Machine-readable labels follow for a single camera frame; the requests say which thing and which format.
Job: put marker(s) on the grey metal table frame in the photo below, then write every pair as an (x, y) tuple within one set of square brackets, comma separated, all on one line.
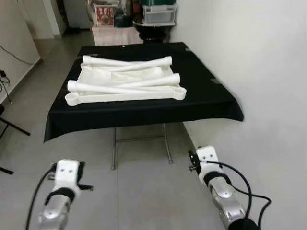
[(114, 153)]

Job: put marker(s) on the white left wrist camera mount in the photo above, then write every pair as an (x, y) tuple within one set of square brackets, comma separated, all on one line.
[(67, 173)]

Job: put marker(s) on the black round stool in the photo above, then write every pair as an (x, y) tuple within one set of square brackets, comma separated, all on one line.
[(153, 28)]

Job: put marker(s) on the pink cloth cover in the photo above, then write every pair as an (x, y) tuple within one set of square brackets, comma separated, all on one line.
[(115, 36)]

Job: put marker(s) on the black chair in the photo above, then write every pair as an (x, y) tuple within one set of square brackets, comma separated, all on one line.
[(17, 128)]

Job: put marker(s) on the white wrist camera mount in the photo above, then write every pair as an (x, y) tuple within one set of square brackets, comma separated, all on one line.
[(208, 155), (67, 173)]

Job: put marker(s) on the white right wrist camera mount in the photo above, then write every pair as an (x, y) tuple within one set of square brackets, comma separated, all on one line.
[(208, 155)]

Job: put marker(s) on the white plastic children table top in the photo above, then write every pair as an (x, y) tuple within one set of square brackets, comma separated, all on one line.
[(124, 96)]

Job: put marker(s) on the dark bag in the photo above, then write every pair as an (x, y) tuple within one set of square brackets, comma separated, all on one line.
[(127, 19)]

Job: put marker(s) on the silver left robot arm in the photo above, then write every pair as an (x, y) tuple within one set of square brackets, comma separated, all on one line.
[(53, 215)]

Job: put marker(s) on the black tablecloth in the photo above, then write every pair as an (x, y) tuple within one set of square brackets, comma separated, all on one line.
[(144, 115)]

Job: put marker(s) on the red printed box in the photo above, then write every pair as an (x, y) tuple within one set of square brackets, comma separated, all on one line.
[(104, 17)]

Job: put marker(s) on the grey tape piece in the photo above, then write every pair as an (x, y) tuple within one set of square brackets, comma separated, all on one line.
[(214, 80)]

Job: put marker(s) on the grey plastic storage box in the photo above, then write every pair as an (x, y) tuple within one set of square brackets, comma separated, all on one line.
[(159, 15)]

